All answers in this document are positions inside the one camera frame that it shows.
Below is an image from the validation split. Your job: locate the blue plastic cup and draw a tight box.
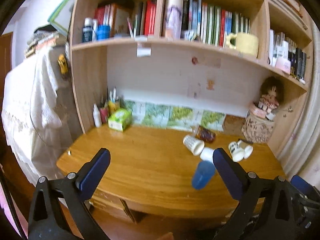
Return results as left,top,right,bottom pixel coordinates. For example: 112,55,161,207
191,160,216,190

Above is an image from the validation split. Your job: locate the black-print white paper cup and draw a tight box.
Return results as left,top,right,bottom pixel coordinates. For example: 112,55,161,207
228,141,245,162

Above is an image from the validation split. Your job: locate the plain white paper cup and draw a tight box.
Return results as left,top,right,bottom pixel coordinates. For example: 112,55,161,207
237,142,253,159

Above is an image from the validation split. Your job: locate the white plastic cup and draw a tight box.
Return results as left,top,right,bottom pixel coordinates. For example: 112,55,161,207
200,147,214,163

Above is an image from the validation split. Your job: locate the checkered paper cup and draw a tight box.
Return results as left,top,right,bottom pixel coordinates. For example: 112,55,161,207
183,135,205,156

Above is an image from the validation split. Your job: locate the brown patterned paper cup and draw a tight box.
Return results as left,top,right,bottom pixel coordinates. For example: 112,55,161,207
196,126,216,144

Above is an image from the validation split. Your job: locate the letter-print fabric basket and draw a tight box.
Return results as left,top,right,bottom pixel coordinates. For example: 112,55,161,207
241,110,275,144

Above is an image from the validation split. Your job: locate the white cloth cover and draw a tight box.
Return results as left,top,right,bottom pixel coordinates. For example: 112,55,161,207
1,48,82,185

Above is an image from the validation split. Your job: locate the white spray bottle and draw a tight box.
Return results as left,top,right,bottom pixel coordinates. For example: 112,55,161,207
93,104,102,128

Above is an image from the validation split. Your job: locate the rag doll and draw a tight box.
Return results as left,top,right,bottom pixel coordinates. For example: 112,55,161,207
258,76,284,113

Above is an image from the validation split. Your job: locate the pink pen holder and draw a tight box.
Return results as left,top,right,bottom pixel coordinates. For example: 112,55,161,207
99,106,109,124

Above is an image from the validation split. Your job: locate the green tissue box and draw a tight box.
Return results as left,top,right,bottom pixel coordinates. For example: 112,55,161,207
108,108,132,132

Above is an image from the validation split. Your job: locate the green leaf poster strip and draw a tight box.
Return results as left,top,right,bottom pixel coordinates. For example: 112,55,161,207
120,99,226,132

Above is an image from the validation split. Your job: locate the yellow mug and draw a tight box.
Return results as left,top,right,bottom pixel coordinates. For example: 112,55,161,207
225,33,259,58

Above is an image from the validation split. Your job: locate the wooden bookshelf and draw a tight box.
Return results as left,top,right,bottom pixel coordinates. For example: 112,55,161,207
71,0,313,156

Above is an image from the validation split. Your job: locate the blue bottle on shelf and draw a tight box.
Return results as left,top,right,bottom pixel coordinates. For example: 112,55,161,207
82,17,93,43

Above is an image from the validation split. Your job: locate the row of books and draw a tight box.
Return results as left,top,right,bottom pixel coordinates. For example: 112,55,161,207
181,0,251,47

